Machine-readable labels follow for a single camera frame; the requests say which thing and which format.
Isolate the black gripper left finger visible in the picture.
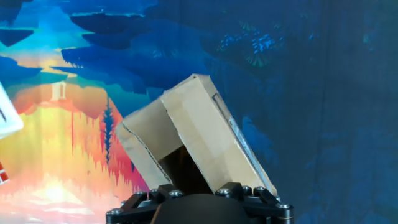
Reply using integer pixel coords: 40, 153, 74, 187
105, 184, 185, 224

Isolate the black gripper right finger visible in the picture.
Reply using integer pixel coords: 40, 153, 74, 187
215, 182, 294, 224

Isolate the brown cardboard box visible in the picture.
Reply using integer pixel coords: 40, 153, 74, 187
114, 73, 278, 197

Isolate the colourful forest print tablecloth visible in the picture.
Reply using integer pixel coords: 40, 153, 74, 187
0, 0, 398, 224

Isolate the Rubik's cube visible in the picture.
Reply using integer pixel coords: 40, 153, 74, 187
0, 161, 11, 186

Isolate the white plastic drawer cabinet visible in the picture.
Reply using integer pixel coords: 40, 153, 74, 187
0, 82, 24, 140

